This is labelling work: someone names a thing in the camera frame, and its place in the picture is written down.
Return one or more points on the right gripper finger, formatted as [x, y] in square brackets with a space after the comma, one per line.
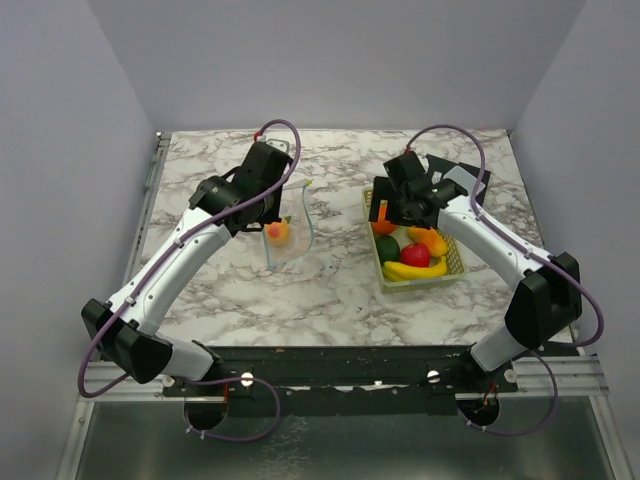
[434, 166]
[384, 194]

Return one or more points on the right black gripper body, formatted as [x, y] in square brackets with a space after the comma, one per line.
[401, 212]

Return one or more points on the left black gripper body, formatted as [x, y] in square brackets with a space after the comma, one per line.
[272, 209]

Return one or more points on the orange toy orange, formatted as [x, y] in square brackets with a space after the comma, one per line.
[382, 226]

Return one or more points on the clear zip top bag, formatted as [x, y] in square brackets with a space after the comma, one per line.
[295, 204]

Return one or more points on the green perforated plastic basket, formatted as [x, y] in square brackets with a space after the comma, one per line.
[456, 267]

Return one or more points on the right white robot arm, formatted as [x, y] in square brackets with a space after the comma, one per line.
[546, 297]

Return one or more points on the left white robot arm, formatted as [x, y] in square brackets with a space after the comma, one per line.
[125, 327]

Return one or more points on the white grey small box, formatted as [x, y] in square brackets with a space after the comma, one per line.
[467, 177]

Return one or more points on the orange yellow toy mango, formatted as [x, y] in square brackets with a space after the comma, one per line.
[431, 238]

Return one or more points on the red toy apple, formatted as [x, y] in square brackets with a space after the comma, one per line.
[416, 255]

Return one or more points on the green toy avocado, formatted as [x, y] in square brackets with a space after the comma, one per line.
[388, 249]

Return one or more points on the yellow toy banana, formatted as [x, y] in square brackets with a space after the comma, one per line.
[397, 271]

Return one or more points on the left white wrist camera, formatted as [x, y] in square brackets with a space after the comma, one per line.
[281, 145]

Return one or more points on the black metal base rail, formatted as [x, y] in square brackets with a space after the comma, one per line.
[344, 381]

